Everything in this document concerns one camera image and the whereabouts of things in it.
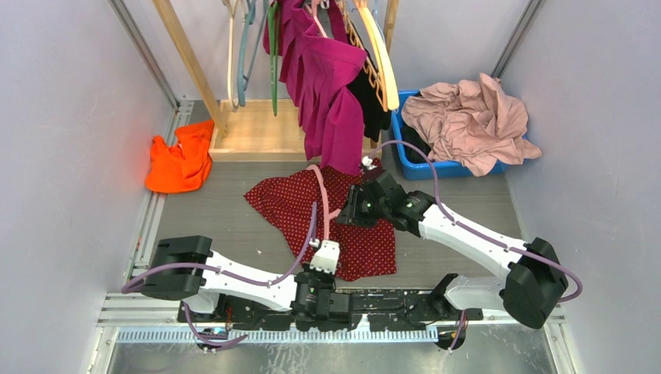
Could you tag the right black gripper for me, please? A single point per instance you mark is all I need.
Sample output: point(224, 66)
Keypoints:
point(351, 214)

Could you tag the red dotted garment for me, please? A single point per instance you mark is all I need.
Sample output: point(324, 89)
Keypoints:
point(286, 203)

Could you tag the pink plastic hanger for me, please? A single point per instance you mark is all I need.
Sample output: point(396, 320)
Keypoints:
point(328, 215)

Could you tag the black skirt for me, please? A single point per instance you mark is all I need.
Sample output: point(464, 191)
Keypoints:
point(369, 103)

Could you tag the magenta skirt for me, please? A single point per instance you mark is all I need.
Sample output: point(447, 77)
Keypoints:
point(317, 71)

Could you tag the light blue hanger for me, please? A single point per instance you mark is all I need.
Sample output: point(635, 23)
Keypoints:
point(374, 7)

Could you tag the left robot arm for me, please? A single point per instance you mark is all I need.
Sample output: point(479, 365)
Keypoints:
point(186, 269)

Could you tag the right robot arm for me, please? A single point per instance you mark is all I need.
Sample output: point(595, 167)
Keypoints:
point(526, 279)

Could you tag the light wooden hanger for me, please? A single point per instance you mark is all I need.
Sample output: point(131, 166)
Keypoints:
point(385, 74)

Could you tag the wooden hanger rack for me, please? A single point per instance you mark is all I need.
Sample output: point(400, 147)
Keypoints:
point(252, 133)

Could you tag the cream hanger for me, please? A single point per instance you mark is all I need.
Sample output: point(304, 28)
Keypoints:
point(232, 7)

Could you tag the teal blue hanger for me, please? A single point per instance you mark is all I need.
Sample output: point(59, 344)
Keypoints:
point(254, 15)

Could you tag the green hanger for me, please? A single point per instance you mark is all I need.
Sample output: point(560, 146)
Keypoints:
point(273, 24)

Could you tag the blue plastic bin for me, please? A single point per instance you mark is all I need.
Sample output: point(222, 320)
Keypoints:
point(413, 167)

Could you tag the black garment in bin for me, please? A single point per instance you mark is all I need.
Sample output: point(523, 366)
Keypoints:
point(409, 135)

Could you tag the pink garment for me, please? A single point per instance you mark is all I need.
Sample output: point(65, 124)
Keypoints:
point(472, 122)

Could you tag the orange garment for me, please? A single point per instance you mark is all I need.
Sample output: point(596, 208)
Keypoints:
point(184, 166)

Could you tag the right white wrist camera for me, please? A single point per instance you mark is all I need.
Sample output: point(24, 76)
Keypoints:
point(367, 164)

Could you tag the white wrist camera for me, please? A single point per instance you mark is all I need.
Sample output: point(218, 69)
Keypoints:
point(367, 164)
point(326, 257)

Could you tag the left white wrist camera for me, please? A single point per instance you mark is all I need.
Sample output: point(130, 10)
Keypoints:
point(326, 257)

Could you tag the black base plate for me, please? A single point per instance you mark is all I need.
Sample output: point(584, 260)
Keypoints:
point(384, 309)

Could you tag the aluminium rail frame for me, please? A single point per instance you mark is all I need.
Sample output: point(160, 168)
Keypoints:
point(140, 319)

